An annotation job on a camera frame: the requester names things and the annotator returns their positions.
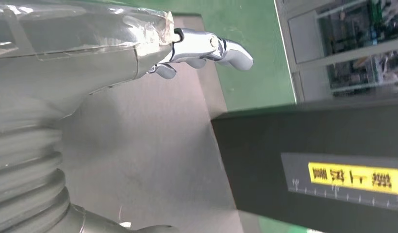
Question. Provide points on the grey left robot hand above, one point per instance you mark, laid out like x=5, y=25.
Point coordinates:
x=73, y=48

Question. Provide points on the yellow and grey scanner label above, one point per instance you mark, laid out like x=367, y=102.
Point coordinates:
x=347, y=177

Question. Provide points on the black inbound scanner machine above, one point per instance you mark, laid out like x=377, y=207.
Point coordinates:
x=154, y=144

